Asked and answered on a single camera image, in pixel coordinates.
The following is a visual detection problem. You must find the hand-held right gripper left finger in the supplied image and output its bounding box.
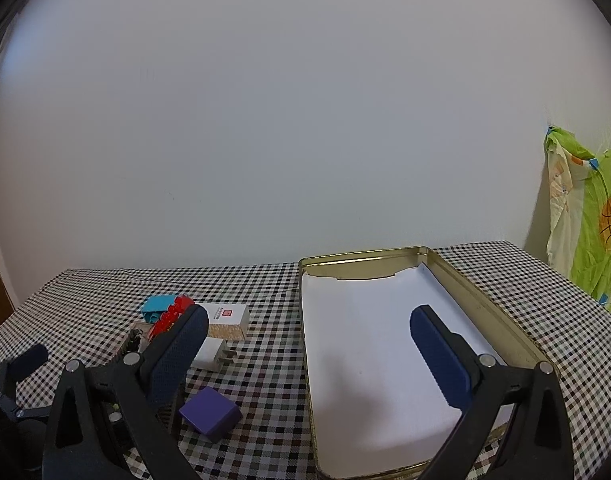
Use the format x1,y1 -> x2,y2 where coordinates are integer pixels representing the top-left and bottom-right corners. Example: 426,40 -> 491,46
42,304 -> 210,480

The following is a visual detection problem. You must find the white charger plug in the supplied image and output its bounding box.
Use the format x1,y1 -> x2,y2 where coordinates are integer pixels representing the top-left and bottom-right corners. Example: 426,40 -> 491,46
193,337 -> 236,373

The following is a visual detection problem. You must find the purple foam block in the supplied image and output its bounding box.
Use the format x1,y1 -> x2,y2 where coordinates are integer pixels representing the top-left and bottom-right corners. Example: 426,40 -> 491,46
178,386 -> 243,443

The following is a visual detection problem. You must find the checkered tablecloth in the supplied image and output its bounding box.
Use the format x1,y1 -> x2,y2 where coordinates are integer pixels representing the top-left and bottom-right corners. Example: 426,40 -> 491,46
0,241 -> 611,480

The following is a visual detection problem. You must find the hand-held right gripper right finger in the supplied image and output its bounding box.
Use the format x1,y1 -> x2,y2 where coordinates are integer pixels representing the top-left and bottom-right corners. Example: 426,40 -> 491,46
409,304 -> 575,480

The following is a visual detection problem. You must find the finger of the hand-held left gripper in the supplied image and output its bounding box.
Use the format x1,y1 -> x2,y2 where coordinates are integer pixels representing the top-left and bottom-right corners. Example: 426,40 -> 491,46
0,343 -> 50,421

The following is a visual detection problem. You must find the blue toy block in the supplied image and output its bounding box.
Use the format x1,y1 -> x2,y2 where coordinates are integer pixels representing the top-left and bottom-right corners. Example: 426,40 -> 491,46
142,295 -> 179,324

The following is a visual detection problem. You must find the red toy block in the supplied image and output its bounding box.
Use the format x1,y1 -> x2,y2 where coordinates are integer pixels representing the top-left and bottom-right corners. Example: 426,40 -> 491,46
150,296 -> 195,341

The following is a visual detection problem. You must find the gold metal tin box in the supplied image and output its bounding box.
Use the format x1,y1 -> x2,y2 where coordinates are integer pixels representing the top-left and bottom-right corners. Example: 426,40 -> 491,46
298,246 -> 556,478

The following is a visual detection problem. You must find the green patterned cloth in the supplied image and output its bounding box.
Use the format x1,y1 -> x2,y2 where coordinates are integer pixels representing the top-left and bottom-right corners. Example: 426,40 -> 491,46
544,122 -> 611,313

